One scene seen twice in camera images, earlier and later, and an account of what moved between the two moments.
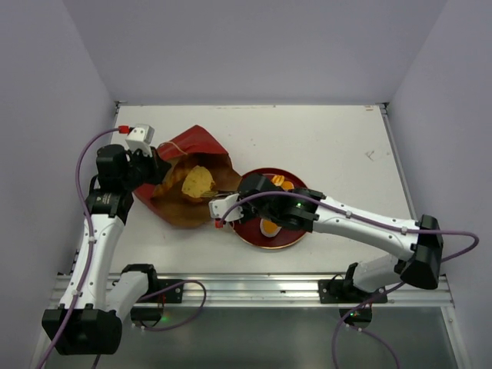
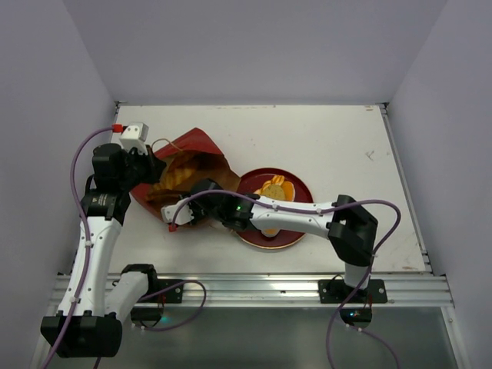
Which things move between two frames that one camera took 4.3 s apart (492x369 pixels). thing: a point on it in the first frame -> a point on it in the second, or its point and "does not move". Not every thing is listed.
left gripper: (157, 166) does not move
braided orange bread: (278, 180) does not move
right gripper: (246, 201) -> (196, 207)
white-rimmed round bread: (269, 228) does not move
